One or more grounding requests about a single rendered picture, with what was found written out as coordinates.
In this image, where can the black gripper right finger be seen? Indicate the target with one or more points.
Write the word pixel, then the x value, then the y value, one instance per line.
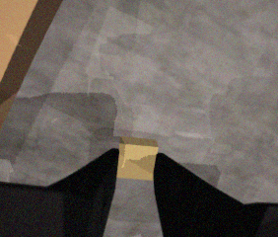
pixel 190 207

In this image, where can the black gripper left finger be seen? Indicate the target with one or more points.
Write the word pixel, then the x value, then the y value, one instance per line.
pixel 76 206

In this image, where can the tan block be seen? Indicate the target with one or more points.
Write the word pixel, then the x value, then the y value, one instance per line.
pixel 137 158

